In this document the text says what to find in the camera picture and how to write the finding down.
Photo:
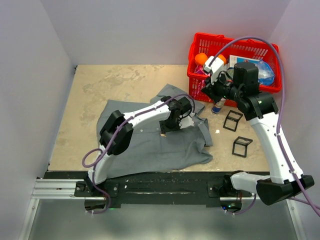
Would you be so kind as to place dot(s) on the blue plastic bag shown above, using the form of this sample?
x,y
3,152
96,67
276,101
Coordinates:
x,y
266,75

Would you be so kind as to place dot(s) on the black rectangular frame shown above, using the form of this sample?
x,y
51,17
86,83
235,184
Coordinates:
x,y
232,120

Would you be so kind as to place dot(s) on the aluminium frame rail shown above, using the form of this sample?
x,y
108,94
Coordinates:
x,y
46,189

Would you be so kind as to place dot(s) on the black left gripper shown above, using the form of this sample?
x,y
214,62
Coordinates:
x,y
163,128

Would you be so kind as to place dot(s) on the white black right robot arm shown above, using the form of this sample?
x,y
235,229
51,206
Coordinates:
x,y
286,179

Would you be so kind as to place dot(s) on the orange fruit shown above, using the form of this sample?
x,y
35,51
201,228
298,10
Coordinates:
x,y
200,59
220,56

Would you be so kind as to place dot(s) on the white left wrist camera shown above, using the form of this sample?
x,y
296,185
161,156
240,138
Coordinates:
x,y
186,122

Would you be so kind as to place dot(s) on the orange fruit right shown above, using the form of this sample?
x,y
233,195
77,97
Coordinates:
x,y
220,56

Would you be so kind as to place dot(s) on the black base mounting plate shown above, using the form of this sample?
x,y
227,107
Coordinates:
x,y
152,188

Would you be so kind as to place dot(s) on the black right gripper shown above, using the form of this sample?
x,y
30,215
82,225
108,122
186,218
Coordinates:
x,y
210,90

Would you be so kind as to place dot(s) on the black open box frame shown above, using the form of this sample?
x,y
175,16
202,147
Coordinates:
x,y
240,146

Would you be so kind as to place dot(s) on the blue silver drink can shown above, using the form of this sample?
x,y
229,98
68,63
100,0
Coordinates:
x,y
218,106

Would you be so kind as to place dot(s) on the pink white small box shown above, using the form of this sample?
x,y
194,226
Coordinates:
x,y
200,70

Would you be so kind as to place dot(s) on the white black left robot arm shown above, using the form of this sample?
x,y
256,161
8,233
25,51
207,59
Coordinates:
x,y
117,132

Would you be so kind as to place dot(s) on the white blue light bulb box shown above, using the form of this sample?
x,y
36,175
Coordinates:
x,y
234,59

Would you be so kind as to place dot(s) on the orange fruit left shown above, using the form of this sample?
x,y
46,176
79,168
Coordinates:
x,y
200,59

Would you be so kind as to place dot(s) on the grey button-up shirt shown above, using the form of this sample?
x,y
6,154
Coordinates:
x,y
148,151

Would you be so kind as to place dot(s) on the red plastic shopping basket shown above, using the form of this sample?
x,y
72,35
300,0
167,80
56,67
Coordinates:
x,y
210,44

